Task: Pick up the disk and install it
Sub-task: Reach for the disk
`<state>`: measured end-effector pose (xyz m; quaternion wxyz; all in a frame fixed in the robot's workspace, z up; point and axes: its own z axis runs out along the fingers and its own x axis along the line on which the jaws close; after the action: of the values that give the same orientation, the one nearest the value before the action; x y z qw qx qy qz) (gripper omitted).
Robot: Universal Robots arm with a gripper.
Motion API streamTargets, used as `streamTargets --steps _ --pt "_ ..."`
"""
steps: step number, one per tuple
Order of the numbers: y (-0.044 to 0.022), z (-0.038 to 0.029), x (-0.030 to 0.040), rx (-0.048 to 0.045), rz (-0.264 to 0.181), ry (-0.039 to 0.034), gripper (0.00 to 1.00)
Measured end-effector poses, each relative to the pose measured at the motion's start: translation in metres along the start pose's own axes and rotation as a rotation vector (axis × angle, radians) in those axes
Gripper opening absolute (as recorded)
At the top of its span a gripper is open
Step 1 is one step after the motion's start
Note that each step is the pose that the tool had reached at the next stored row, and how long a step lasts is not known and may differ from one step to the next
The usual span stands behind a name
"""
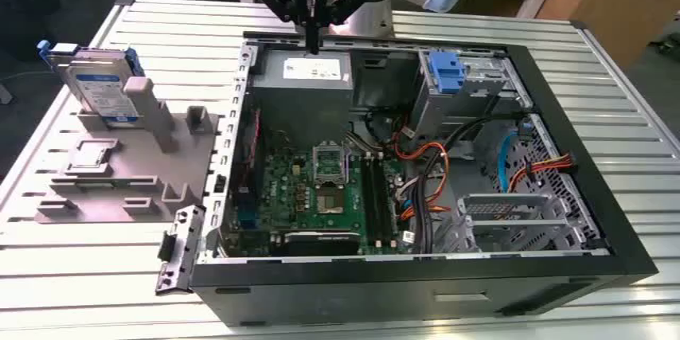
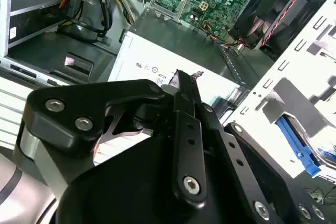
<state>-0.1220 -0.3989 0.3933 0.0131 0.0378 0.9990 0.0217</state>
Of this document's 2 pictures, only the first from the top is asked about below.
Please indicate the hard disk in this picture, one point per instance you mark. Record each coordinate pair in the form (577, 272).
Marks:
(100, 89)

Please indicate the metal disk bay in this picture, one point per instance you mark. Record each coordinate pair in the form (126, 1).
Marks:
(509, 223)

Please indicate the blue plastic drive latch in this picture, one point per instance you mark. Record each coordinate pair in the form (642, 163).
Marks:
(445, 73)

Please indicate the grey power supply unit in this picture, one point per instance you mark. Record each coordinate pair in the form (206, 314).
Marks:
(302, 109)

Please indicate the grey metal drive cage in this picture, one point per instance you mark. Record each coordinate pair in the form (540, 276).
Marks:
(440, 117)

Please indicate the thin locking lever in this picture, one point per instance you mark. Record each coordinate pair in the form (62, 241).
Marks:
(346, 169)

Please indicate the black office chair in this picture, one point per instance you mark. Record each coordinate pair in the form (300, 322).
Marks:
(26, 17)

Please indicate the grey parts rack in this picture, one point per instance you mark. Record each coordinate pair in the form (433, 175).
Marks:
(137, 157)

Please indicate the black RAM slot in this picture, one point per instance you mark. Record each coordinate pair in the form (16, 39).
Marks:
(369, 196)
(382, 204)

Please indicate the green motherboard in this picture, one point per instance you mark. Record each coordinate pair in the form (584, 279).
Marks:
(286, 196)

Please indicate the CPU socket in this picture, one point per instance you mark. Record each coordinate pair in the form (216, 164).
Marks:
(332, 204)

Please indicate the silver CPU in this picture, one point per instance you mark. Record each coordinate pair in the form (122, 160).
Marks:
(86, 157)

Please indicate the green RAM stick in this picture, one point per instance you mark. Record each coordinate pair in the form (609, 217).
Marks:
(100, 184)

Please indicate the black graphics card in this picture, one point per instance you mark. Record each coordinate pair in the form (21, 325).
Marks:
(318, 242)

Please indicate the grey expansion card latch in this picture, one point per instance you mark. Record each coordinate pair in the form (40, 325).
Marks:
(182, 244)

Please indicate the black PC case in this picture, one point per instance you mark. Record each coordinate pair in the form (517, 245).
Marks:
(372, 288)

